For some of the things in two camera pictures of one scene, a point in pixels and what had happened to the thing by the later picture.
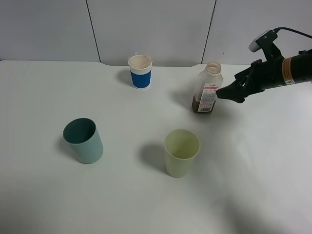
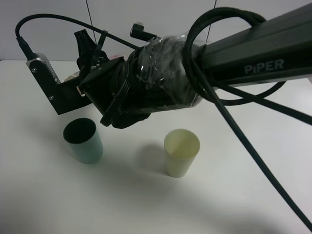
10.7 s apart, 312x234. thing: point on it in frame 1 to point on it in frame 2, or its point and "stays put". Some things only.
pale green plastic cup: (181, 146) stays put
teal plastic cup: (82, 134) stays put
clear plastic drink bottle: (207, 83) to (77, 74)
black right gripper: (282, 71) to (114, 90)
